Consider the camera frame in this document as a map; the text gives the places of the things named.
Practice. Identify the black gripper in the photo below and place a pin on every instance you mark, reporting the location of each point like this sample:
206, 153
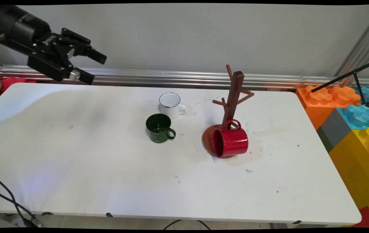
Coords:
19, 27

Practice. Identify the red enamel mug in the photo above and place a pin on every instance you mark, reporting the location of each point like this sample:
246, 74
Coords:
233, 142

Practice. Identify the white enamel mug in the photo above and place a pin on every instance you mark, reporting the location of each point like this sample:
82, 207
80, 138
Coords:
171, 111

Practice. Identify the green enamel mug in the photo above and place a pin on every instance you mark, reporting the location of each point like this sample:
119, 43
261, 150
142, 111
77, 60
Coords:
158, 134

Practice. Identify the brown wooden mug tree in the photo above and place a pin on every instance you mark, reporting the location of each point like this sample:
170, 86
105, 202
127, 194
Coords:
234, 90

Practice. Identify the orange toy block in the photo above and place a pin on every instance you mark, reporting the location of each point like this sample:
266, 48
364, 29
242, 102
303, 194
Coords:
317, 110

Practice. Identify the dark green toy block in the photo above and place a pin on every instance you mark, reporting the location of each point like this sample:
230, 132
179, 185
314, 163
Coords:
324, 139

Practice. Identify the grey toy block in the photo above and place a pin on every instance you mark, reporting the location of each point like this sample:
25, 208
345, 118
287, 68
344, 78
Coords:
335, 127

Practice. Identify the black tripod stand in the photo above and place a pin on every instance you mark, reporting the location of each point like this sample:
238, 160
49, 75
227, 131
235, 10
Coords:
346, 75

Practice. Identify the blue toy block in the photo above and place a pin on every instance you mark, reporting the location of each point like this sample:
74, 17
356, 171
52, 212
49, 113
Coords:
359, 118

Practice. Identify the yellow toy block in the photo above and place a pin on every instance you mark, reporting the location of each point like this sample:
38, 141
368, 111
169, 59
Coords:
352, 168

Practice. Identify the aluminium frame rail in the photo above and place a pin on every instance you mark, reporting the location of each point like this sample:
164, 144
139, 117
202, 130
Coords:
171, 77

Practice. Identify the aluminium frame post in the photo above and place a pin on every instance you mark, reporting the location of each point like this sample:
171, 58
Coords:
362, 42

